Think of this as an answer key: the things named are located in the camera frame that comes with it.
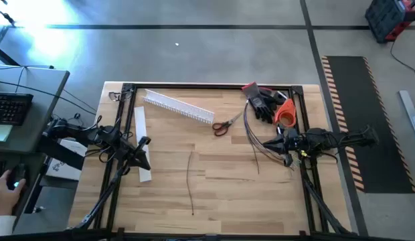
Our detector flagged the multicoloured cable bundle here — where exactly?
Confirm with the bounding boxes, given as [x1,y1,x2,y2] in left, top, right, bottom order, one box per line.
[242,100,297,175]

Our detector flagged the small grey wire loop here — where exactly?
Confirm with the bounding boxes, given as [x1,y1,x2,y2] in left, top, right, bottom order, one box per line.
[108,90,132,102]

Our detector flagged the black floor cable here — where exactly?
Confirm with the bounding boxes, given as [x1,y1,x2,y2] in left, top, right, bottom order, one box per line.
[390,39,415,86]

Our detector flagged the green sticky notepad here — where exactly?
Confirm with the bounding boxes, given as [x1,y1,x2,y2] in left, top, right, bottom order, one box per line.
[0,124,13,143]

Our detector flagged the black keyboard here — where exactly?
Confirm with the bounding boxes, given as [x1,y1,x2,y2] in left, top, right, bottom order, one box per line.
[0,92,34,127]

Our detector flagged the black red tool case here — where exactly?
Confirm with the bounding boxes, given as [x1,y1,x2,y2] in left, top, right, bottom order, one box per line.
[364,0,415,44]

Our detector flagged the black diagonal stand bar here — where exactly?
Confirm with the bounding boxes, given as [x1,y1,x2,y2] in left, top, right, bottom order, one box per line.
[0,43,21,67]

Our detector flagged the black computer mouse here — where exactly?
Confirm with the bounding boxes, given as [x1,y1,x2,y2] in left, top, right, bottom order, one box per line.
[6,163,28,190]

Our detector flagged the orange tape dispenser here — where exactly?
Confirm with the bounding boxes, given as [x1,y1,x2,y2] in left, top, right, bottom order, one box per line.
[273,98,297,129]

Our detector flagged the white duct cover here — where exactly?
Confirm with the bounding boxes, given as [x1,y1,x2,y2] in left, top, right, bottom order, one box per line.
[133,106,153,183]

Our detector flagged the black desk support beam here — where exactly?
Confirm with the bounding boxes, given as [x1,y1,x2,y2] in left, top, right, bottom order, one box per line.
[36,133,85,171]

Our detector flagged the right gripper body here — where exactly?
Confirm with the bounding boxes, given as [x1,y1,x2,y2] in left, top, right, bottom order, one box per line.
[283,129,311,155]

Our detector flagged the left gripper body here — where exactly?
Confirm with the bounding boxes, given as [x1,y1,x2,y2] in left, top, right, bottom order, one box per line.
[117,135,141,167]

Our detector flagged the red-handled scissors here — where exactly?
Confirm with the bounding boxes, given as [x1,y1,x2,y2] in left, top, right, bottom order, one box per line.
[212,112,244,137]

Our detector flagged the white slotted cable duct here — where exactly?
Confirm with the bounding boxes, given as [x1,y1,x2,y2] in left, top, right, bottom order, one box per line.
[143,88,216,125]

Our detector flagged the person's hand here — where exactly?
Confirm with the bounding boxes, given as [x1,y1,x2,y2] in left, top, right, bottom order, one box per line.
[0,169,27,217]

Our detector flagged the grey desk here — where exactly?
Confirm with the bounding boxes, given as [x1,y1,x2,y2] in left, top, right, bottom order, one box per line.
[0,65,70,235]

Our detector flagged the black grey work glove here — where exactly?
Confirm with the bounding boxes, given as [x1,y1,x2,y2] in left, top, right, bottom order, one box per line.
[241,82,277,124]

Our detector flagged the white cardboard box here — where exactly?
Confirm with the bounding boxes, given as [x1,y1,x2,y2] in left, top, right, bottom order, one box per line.
[46,139,88,181]

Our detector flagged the black metal table frame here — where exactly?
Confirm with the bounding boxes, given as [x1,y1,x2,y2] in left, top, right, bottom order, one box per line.
[65,82,359,241]

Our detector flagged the grey metal bar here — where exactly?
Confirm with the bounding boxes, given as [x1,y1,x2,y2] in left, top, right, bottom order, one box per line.
[398,90,415,148]

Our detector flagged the black desk cable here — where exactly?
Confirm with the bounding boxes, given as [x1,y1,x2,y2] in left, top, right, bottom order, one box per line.
[0,79,96,116]

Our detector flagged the black striped-edge floor mat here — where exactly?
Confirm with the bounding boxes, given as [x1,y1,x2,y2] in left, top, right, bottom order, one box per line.
[321,56,415,194]

